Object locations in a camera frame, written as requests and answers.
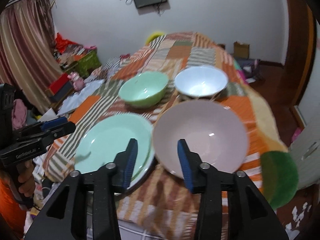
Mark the light blue cloth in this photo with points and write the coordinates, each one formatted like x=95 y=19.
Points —
x=80 y=97

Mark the orange cloth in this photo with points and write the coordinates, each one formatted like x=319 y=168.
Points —
x=8 y=200

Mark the wooden door frame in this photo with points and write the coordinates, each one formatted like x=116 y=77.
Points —
x=297 y=42

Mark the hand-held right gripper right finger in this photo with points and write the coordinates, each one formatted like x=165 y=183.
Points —
x=185 y=166

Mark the striped patchwork blanket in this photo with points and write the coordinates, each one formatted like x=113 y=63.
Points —
x=175 y=52

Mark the pink bowl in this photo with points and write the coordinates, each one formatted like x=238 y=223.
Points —
x=205 y=130

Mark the green storage box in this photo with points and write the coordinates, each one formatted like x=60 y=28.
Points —
x=87 y=63

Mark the yellow foam tube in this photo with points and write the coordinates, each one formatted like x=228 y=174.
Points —
x=153 y=36

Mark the green bowl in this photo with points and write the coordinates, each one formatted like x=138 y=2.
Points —
x=145 y=90

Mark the white paper scrap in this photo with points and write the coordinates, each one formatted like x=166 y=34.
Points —
x=250 y=80

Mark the grey bag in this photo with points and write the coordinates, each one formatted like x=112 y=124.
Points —
x=247 y=66

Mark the pink garment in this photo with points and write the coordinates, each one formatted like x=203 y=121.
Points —
x=19 y=113

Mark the pink plush rabbit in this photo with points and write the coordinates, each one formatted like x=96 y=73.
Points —
x=75 y=81

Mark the white bowl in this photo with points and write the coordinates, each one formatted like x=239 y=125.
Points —
x=200 y=82

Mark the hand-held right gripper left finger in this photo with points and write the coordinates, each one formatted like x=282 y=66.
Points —
x=130 y=166

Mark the white door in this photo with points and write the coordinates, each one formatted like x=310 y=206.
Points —
x=310 y=130

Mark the checkered cloth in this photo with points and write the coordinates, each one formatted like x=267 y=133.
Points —
x=113 y=62

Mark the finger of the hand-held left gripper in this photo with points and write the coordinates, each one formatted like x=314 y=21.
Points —
x=56 y=123
x=65 y=129

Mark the person's left hand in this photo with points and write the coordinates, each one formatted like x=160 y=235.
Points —
x=28 y=177

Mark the green plate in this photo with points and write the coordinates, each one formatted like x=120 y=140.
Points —
x=107 y=140

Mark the striped brown curtain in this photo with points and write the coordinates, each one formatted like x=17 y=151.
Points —
x=22 y=50

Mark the red box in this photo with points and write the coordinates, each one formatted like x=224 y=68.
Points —
x=58 y=83

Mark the red plastic bag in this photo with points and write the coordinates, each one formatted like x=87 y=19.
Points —
x=62 y=42

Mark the cardboard box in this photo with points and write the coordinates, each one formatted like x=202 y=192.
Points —
x=241 y=50

